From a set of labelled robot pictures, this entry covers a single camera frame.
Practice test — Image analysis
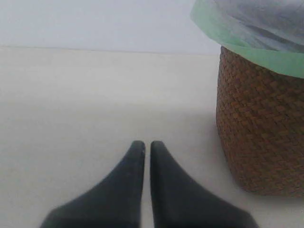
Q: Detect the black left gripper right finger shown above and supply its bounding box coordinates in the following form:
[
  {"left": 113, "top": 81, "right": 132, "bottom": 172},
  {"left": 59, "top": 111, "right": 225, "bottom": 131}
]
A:
[{"left": 150, "top": 141, "right": 258, "bottom": 228}]

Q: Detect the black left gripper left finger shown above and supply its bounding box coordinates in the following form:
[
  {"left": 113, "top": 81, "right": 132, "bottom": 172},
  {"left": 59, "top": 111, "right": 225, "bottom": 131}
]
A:
[{"left": 41, "top": 141, "right": 145, "bottom": 228}]

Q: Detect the white and green bin liner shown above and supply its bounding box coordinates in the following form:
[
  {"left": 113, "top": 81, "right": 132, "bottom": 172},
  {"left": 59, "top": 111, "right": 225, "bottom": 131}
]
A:
[{"left": 191, "top": 0, "right": 304, "bottom": 79}]

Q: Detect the brown woven wicker basket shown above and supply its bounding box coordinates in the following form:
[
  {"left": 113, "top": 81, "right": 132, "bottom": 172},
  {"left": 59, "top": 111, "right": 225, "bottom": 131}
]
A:
[{"left": 216, "top": 47, "right": 304, "bottom": 198}]

